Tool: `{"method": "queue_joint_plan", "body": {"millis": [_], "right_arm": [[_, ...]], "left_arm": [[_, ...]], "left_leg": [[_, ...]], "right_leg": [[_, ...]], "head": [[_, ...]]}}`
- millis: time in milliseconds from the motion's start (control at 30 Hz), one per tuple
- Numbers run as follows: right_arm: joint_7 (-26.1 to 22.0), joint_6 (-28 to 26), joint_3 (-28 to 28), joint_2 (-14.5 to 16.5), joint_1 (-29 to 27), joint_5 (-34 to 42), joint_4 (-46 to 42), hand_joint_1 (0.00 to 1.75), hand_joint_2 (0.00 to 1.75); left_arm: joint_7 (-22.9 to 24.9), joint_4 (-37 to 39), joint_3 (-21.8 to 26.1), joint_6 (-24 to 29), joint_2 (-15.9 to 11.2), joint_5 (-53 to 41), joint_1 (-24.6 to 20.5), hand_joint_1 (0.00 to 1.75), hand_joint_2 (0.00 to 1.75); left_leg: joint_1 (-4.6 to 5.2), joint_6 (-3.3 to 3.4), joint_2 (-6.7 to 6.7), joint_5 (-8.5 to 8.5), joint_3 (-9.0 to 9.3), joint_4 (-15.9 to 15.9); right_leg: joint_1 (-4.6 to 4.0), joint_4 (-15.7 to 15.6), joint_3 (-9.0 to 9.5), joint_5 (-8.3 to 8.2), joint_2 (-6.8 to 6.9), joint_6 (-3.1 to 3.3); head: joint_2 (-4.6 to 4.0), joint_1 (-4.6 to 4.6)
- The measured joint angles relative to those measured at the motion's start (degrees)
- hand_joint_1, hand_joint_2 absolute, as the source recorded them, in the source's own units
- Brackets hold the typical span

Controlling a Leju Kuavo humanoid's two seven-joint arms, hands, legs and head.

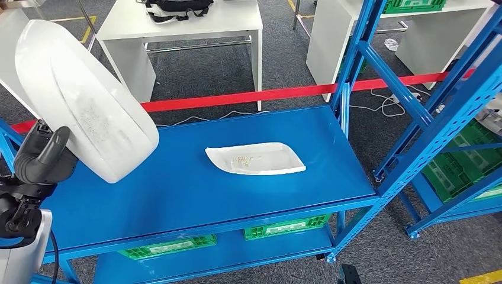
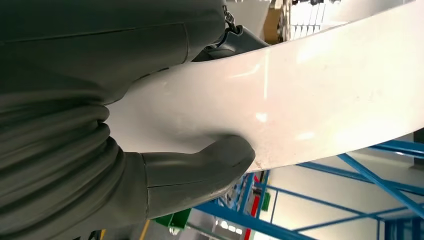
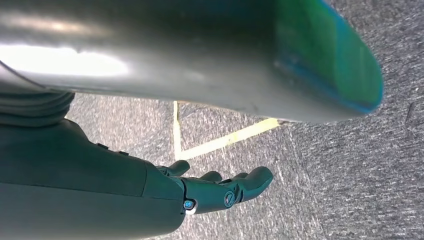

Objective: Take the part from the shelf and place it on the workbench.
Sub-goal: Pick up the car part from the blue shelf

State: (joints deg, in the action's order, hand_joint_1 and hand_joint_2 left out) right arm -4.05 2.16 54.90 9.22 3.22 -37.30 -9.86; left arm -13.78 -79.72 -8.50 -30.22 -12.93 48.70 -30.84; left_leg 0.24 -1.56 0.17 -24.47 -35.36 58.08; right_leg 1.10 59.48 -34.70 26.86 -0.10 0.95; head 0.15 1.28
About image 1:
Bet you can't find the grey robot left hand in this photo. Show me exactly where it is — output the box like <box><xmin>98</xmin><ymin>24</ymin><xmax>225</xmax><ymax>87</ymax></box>
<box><xmin>14</xmin><ymin>120</ymin><xmax>79</xmax><ymax>185</ymax></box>

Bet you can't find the white plastic shell part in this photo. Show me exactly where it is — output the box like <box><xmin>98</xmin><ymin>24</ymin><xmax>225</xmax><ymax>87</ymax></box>
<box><xmin>15</xmin><ymin>20</ymin><xmax>160</xmax><ymax>184</ymax></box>

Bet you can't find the blue metal shelf rack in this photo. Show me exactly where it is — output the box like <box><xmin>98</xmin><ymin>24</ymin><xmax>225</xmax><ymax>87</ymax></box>
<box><xmin>0</xmin><ymin>0</ymin><xmax>502</xmax><ymax>284</ymax></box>
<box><xmin>372</xmin><ymin>8</ymin><xmax>502</xmax><ymax>240</ymax></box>

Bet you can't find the white shell part with writing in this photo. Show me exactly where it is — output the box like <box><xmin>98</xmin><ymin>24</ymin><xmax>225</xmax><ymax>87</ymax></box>
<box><xmin>205</xmin><ymin>141</ymin><xmax>307</xmax><ymax>176</ymax></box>

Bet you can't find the white panel table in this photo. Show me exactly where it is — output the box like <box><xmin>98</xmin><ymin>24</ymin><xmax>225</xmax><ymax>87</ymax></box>
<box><xmin>305</xmin><ymin>0</ymin><xmax>502</xmax><ymax>103</ymax></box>
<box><xmin>0</xmin><ymin>8</ymin><xmax>48</xmax><ymax>118</ymax></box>
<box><xmin>96</xmin><ymin>0</ymin><xmax>264</xmax><ymax>112</ymax></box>

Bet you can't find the black backpack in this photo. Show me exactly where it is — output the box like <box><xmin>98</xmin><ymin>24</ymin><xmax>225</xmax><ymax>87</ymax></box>
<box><xmin>137</xmin><ymin>0</ymin><xmax>214</xmax><ymax>24</ymax></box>

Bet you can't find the red barrier belt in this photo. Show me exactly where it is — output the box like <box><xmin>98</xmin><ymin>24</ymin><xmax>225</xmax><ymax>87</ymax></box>
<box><xmin>11</xmin><ymin>68</ymin><xmax>475</xmax><ymax>134</ymax></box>

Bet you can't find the white power strip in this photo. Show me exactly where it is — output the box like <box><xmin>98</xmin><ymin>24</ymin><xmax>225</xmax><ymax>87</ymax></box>
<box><xmin>392</xmin><ymin>92</ymin><xmax>420</xmax><ymax>104</ymax></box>

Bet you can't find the pale grey bulky item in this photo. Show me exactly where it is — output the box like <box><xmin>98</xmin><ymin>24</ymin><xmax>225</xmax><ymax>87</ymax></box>
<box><xmin>476</xmin><ymin>96</ymin><xmax>502</xmax><ymax>136</ymax></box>

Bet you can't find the steel table frame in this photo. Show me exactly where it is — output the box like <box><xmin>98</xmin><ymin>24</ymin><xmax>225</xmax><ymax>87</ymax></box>
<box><xmin>292</xmin><ymin>0</ymin><xmax>408</xmax><ymax>40</ymax></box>
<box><xmin>76</xmin><ymin>0</ymin><xmax>99</xmax><ymax>51</ymax></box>
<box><xmin>145</xmin><ymin>35</ymin><xmax>253</xmax><ymax>54</ymax></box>

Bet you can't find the long white floor cable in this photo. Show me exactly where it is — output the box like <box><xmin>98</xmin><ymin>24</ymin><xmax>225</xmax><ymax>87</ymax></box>
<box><xmin>156</xmin><ymin>86</ymin><xmax>432</xmax><ymax>128</ymax></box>

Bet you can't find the black right wrist bracket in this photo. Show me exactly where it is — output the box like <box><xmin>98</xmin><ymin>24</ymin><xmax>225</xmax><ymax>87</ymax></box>
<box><xmin>339</xmin><ymin>264</ymin><xmax>362</xmax><ymax>284</ymax></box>

